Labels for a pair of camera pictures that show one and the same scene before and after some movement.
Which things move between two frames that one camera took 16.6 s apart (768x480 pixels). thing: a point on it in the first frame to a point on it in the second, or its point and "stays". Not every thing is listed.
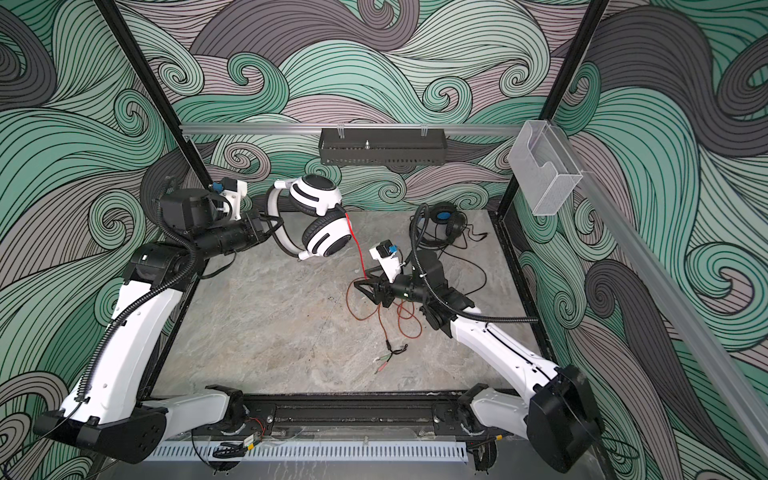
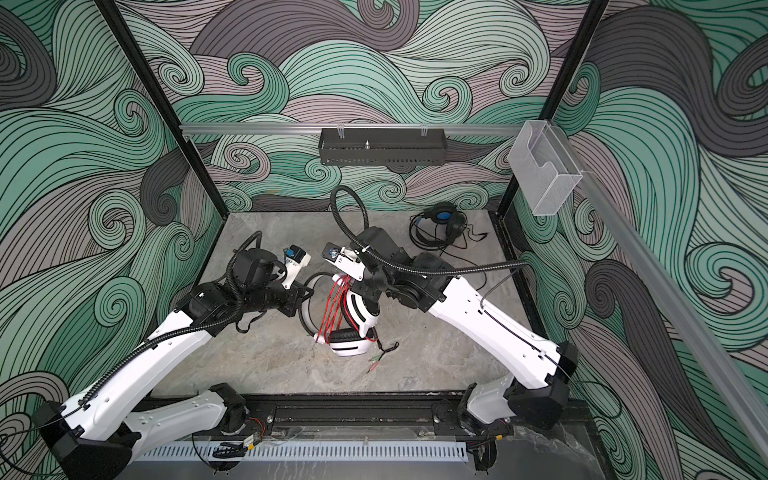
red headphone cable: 359,245 to 339,314
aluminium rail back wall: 316,128 stays
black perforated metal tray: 383,146 stays
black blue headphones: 435,227 stays
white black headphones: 329,233 to 361,315
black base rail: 442,414 stays
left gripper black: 251,222 to 298,294
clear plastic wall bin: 545,165 stays
